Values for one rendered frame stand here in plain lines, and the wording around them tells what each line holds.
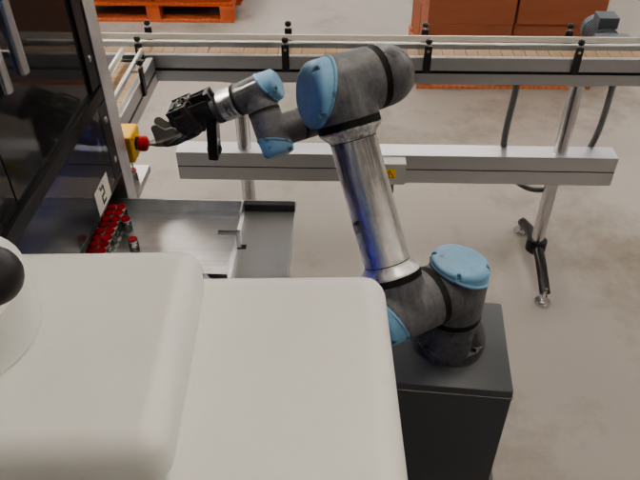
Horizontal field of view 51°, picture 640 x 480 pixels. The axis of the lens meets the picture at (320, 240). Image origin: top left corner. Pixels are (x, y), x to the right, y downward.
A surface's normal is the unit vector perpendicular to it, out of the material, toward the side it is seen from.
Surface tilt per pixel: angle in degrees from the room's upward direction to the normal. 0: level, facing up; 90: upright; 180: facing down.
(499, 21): 90
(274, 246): 0
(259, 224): 0
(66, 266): 0
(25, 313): 90
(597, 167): 90
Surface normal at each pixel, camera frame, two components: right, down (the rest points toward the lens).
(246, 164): -0.04, 0.64
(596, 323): 0.00, -0.77
